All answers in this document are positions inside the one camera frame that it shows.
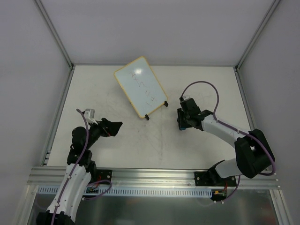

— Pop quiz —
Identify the yellow framed whiteboard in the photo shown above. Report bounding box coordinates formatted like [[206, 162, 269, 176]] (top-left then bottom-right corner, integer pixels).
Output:
[[114, 56, 168, 120]]

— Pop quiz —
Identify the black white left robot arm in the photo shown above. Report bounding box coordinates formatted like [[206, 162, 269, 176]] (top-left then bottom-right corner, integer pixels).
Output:
[[36, 118, 123, 225]]

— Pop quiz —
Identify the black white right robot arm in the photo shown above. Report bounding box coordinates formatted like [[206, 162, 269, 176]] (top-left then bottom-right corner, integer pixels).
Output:
[[177, 97, 275, 186]]

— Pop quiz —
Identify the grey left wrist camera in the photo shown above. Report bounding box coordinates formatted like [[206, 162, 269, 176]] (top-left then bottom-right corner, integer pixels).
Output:
[[83, 109, 97, 124]]

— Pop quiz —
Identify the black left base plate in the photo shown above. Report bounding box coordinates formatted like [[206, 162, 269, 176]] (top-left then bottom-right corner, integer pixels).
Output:
[[95, 169, 113, 185]]

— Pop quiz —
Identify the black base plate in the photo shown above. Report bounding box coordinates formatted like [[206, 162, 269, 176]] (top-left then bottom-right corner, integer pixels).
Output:
[[194, 171, 237, 187], [95, 169, 113, 185]]

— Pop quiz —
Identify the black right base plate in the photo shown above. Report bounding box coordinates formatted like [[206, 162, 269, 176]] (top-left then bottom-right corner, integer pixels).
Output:
[[194, 171, 237, 187]]

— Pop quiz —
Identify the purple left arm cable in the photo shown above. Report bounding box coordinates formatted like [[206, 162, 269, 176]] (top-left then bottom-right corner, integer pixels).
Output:
[[35, 108, 113, 225]]

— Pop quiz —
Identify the aluminium mounting rail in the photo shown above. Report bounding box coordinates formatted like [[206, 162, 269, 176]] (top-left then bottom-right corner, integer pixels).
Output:
[[27, 166, 281, 189]]

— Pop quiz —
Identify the white slotted cable duct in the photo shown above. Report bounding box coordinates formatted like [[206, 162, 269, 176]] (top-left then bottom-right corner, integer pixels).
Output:
[[37, 186, 213, 198]]

